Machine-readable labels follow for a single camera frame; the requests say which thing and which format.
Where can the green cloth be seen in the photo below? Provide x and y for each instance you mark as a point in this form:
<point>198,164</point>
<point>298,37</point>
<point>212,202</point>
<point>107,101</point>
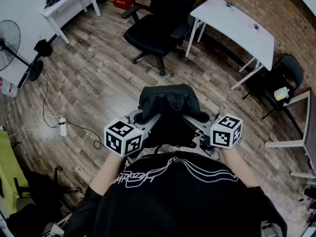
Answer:
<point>10,167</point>

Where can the white table frame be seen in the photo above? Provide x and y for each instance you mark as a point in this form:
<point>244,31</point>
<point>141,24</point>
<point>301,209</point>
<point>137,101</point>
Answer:
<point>306,122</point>

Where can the small black box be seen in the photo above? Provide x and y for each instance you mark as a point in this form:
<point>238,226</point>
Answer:
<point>43,48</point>

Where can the black folding chair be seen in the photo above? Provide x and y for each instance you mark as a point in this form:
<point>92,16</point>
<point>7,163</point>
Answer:
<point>291,70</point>

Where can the white rectangular table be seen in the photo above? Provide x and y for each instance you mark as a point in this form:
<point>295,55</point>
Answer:
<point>237,28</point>

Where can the pale yellow bottle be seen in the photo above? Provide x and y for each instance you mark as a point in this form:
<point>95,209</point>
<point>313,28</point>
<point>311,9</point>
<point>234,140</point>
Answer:
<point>281,94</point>

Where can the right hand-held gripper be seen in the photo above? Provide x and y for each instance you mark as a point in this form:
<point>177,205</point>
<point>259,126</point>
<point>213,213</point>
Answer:
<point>223,134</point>

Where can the small green plant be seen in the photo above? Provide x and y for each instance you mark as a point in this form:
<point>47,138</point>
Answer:
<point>230,5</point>

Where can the black office chair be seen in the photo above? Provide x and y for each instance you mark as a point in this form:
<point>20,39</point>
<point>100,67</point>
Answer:
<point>153,36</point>

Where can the person's black printed shirt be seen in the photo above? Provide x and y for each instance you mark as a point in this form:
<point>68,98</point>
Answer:
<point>177,206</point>

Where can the clear water bottle red label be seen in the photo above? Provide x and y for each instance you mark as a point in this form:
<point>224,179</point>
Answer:
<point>8,88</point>

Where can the person's left forearm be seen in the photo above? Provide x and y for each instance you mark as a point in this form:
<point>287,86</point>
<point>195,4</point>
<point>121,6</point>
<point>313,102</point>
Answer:
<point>109,171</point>

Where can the black standing fan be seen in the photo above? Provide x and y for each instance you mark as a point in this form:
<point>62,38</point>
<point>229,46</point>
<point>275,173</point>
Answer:
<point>10,41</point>

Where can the white power strip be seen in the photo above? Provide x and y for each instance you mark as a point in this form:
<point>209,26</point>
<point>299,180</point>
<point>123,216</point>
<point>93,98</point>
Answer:
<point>63,127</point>

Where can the person's right forearm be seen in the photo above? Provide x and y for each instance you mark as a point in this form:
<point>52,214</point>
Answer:
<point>237,167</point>

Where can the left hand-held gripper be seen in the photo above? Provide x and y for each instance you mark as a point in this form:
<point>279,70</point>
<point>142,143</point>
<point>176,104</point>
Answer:
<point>123,137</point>

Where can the small black table object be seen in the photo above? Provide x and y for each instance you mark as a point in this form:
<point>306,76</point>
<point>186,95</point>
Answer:
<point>256,26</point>

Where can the black swivel chair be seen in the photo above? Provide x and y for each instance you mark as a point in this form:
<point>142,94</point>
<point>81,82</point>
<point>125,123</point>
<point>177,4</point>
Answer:
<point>39,201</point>

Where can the black bag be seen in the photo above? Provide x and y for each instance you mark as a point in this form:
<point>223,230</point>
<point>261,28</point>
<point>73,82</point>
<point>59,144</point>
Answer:
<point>170,102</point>

